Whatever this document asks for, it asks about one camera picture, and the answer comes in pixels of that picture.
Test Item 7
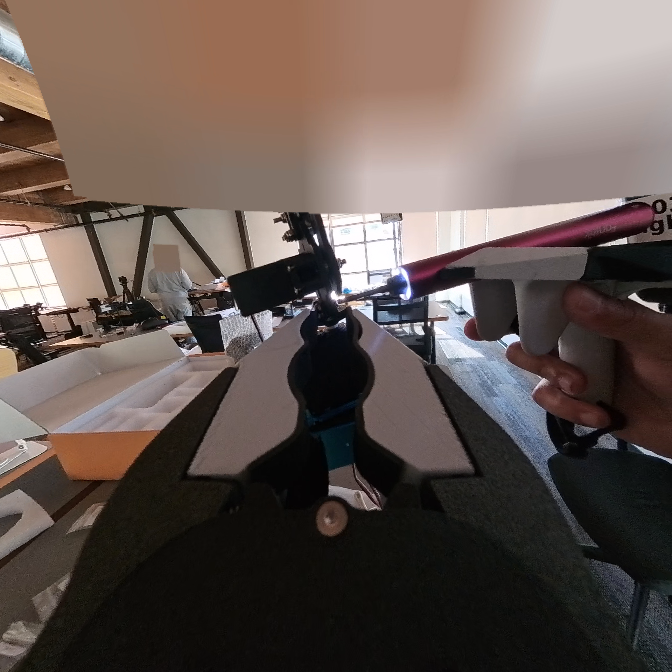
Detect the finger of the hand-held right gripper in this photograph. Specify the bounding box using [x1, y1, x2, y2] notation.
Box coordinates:
[446, 246, 588, 357]
[469, 281, 519, 343]

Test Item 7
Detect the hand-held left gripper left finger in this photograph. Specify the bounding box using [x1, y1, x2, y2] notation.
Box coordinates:
[187, 309, 317, 480]

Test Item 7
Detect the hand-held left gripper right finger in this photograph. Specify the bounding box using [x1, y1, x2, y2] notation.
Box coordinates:
[351, 308, 476, 480]

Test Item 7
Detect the red electric screwdriver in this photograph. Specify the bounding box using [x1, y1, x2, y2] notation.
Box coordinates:
[340, 202, 658, 304]

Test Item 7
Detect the blue toy robot arm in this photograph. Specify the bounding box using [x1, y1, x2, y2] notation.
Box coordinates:
[227, 211, 368, 472]

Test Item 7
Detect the light wooden table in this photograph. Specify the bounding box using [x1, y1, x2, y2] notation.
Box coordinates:
[367, 298, 451, 323]
[50, 320, 195, 350]

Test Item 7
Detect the bubble wrap roll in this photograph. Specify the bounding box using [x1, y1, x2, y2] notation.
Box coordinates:
[219, 310, 275, 364]

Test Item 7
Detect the black office chair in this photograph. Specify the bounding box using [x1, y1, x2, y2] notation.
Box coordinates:
[184, 314, 226, 354]
[0, 304, 46, 365]
[373, 294, 432, 364]

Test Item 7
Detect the orange white cardboard box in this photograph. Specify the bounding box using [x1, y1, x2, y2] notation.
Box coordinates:
[0, 330, 237, 481]

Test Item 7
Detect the large grid window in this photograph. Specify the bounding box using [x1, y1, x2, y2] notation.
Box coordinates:
[321, 212, 404, 291]
[0, 233, 67, 310]

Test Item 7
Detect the dark green office chair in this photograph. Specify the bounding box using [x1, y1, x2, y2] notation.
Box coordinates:
[547, 450, 672, 654]

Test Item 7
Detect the white foam ring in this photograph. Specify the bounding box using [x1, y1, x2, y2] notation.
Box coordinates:
[0, 488, 56, 561]

